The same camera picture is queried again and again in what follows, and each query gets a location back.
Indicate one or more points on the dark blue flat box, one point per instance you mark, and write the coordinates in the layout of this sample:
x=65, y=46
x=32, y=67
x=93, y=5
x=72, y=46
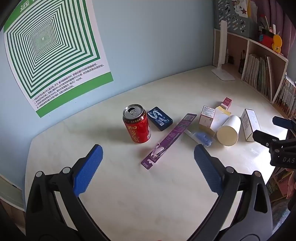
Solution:
x=159, y=118

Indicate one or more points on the row of thin books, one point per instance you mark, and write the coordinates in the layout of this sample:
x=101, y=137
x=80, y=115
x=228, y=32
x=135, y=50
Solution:
x=256, y=71

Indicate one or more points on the stack of books under desk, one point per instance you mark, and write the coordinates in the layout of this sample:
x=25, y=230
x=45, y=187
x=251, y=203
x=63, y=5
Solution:
x=276, y=185

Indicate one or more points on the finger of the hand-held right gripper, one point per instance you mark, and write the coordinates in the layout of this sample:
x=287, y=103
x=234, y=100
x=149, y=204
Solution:
x=283, y=121
x=263, y=139

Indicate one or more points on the wooden bookshelf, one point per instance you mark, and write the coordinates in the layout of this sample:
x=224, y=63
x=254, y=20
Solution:
x=266, y=49

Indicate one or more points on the green striped wall poster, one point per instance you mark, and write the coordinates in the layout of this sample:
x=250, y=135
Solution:
x=46, y=39

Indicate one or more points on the pink curtain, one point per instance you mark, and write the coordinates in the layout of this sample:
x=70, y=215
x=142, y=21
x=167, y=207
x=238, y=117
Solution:
x=281, y=14

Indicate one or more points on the person's right hand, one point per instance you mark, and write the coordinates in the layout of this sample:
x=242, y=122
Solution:
x=291, y=184

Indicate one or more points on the red soda can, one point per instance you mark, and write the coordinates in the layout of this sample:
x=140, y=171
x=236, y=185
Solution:
x=137, y=129

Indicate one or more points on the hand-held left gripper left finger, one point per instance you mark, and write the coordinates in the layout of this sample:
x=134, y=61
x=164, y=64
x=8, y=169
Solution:
x=89, y=169

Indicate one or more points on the white paper cup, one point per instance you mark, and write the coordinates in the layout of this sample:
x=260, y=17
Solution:
x=229, y=132

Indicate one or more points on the white and yellow box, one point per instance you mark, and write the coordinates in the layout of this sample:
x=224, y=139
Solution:
x=219, y=118

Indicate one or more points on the tall white box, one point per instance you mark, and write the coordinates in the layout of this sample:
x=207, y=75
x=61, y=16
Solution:
x=251, y=125

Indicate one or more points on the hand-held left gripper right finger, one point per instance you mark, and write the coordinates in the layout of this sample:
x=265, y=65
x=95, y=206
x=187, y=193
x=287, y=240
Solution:
x=208, y=166

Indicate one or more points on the grey plastic basket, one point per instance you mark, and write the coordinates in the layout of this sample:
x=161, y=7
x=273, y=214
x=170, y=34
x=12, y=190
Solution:
x=231, y=20

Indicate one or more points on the row of colourful books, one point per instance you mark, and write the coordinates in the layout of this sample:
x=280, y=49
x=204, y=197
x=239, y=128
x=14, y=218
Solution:
x=286, y=95

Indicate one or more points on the maroon box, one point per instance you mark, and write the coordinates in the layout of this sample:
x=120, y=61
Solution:
x=227, y=102

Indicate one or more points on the white and pink small box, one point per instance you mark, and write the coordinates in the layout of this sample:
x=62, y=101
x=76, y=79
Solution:
x=207, y=115

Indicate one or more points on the purple toothbrush package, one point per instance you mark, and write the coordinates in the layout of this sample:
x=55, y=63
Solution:
x=171, y=136

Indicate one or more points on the red and yellow toy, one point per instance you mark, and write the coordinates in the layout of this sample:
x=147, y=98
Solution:
x=269, y=40

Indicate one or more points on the dark pen holder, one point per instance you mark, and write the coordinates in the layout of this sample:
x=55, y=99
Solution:
x=241, y=64

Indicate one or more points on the blue item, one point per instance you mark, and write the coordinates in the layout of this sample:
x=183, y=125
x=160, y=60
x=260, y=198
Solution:
x=203, y=138

